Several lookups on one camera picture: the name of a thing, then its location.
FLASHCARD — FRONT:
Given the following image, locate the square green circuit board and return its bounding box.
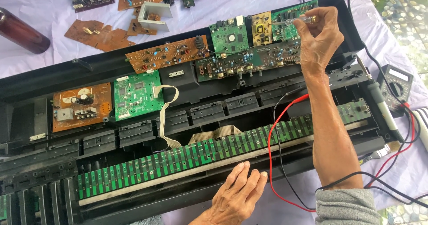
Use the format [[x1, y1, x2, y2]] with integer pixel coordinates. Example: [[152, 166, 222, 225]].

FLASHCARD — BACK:
[[113, 70, 165, 122]]

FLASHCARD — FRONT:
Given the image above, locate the long brown circuit board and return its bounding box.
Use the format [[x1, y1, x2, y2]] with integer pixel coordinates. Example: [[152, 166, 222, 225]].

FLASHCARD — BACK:
[[125, 35, 211, 75]]

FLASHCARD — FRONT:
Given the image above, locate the black test lead wire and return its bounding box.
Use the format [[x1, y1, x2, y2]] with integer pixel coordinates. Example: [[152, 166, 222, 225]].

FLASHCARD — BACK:
[[273, 86, 317, 211]]

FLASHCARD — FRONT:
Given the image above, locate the black keyboard casing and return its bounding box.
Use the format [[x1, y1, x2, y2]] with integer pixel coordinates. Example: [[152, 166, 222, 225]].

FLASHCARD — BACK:
[[0, 0, 397, 225]]

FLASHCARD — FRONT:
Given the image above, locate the green board with round chip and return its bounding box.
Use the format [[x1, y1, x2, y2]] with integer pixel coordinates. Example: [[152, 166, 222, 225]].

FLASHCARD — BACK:
[[209, 15, 250, 59]]

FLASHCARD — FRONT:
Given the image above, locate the brown power supply board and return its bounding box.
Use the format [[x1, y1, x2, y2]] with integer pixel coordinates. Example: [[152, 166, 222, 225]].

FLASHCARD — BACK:
[[51, 82, 113, 133]]

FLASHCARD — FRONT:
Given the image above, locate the clear handle tester screwdriver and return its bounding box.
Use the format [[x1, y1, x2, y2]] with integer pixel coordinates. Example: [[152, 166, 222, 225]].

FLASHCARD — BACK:
[[272, 15, 319, 27]]

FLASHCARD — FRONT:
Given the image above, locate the small paintbrush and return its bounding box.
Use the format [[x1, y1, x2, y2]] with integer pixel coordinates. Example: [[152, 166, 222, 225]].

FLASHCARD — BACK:
[[359, 141, 402, 166]]

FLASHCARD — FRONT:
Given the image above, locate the dark long board with jacks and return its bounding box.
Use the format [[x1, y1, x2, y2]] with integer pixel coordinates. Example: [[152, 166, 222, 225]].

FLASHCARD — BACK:
[[195, 39, 304, 83]]

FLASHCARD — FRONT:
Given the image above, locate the black digital multimeter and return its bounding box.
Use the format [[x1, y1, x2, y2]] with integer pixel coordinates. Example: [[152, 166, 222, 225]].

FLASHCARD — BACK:
[[377, 64, 414, 112]]

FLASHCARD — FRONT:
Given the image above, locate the broken brown bare board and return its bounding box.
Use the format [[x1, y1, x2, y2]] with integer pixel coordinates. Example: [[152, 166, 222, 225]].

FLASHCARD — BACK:
[[64, 19, 136, 53]]

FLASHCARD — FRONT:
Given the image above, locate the white striped cloth roll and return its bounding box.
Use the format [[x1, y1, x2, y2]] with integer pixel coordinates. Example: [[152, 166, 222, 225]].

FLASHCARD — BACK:
[[411, 106, 428, 153]]

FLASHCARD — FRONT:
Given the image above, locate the person's right hand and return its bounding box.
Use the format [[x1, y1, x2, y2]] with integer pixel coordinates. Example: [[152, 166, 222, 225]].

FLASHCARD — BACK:
[[293, 6, 345, 77]]

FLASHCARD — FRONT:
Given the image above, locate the long green key contact board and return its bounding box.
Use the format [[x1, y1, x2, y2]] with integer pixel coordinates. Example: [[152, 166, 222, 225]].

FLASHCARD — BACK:
[[77, 98, 372, 200]]

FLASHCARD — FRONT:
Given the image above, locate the black power cable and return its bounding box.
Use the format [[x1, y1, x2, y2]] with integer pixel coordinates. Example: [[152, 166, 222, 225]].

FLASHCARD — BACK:
[[315, 0, 428, 209]]

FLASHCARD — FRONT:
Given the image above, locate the green board with black heatsink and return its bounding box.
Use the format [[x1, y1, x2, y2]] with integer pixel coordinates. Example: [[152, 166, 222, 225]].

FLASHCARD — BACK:
[[270, 0, 319, 42]]

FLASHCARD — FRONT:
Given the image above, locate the dark brown bottle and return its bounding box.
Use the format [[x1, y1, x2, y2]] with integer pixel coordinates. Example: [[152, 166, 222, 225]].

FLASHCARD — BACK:
[[0, 7, 51, 55]]

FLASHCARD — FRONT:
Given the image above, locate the person's left hand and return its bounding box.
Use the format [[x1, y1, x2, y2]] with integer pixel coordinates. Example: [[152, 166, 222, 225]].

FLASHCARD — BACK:
[[189, 161, 268, 225]]

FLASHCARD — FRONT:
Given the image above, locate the yellow transformer circuit board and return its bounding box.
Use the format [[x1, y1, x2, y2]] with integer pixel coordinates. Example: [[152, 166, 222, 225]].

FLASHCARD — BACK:
[[251, 11, 274, 47]]

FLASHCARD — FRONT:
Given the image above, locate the small brown board piece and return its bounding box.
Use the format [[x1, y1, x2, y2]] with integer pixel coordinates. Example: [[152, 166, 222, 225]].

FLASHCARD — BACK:
[[127, 18, 158, 37]]

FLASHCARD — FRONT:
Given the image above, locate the grey handle soldering iron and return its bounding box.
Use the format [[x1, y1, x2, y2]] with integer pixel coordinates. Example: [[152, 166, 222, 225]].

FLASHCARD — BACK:
[[355, 54, 405, 143]]

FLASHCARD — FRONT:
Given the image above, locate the white flat ribbon cable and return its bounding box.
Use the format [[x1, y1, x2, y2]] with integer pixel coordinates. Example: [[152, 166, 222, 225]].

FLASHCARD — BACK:
[[152, 84, 182, 149]]

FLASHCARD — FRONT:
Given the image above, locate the light purple cloth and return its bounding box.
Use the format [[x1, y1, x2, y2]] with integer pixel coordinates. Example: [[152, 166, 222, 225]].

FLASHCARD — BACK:
[[0, 0, 428, 225]]

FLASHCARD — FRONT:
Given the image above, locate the white metal bracket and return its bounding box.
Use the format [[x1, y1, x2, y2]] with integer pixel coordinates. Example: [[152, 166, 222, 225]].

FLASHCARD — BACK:
[[137, 2, 174, 33]]

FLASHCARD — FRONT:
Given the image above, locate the grey flat ribbon cable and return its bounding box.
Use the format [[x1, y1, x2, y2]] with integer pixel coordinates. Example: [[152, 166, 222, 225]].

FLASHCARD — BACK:
[[188, 125, 242, 145]]

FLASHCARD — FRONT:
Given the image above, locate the red test lead wire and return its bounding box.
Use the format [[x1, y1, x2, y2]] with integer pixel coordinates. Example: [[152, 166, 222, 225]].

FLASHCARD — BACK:
[[267, 94, 317, 213]]

